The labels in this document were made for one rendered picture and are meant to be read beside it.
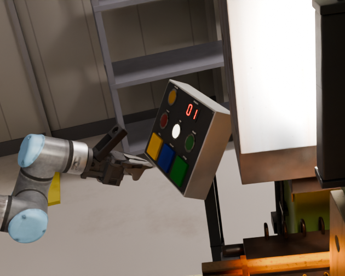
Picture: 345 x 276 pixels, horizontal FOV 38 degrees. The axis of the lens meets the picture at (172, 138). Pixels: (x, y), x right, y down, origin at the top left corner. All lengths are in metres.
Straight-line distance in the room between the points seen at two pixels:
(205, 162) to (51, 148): 0.45
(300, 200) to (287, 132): 0.48
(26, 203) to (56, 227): 1.96
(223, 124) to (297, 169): 0.54
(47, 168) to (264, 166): 0.63
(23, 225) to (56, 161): 0.19
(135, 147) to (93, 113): 0.76
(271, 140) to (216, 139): 0.62
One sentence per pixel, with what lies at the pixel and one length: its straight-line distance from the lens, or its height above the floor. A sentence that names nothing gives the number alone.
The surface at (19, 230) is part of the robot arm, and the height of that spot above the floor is 1.11.
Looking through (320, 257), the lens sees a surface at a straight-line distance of 1.20.
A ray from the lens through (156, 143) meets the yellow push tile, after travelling 1.69.
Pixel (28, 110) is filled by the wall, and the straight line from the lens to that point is 4.17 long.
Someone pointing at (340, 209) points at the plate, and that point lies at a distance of 0.76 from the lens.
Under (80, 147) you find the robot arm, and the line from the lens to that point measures 1.38.
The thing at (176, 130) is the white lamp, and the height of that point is 1.09.
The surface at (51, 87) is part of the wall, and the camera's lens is 4.10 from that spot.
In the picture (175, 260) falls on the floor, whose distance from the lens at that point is 2.77.
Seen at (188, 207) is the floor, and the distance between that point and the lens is 3.13.
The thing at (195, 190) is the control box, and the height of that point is 0.97.
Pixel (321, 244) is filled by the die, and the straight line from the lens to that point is 1.26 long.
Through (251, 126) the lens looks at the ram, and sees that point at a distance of 0.85.
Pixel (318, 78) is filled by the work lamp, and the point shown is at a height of 1.54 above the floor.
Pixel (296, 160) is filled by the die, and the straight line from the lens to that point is 0.96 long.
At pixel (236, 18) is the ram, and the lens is 0.79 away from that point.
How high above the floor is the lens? 1.80
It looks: 27 degrees down
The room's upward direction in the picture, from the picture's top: 9 degrees counter-clockwise
